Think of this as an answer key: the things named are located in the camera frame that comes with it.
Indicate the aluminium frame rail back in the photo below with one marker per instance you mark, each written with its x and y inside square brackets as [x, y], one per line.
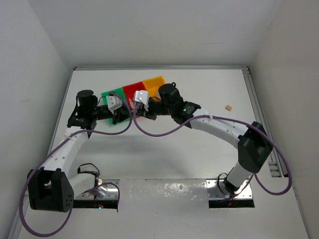
[162, 67]

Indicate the pink correction tape case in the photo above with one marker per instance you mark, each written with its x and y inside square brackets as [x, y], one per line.
[131, 103]

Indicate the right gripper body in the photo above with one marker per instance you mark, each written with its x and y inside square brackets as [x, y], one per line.
[159, 108]

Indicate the yellow plastic bin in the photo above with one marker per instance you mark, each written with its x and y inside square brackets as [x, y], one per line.
[152, 85]

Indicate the yellow eraser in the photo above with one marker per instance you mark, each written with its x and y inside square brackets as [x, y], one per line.
[229, 108]

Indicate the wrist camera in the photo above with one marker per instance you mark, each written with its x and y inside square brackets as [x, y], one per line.
[113, 103]
[142, 97]

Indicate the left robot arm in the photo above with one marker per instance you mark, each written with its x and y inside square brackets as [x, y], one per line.
[49, 187]

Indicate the red plastic bin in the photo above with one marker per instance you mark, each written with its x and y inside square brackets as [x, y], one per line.
[129, 90]

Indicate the green plastic bin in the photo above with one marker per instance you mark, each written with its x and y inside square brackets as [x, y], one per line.
[118, 91]

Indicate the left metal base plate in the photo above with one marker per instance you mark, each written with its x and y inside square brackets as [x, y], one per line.
[108, 191]

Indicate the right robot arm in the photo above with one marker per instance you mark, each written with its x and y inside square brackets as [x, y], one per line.
[249, 140]

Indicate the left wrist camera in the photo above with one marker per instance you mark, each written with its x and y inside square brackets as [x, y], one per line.
[113, 103]

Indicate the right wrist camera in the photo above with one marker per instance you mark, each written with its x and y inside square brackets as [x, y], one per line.
[142, 97]

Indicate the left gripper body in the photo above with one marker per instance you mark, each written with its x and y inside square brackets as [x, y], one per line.
[99, 113]

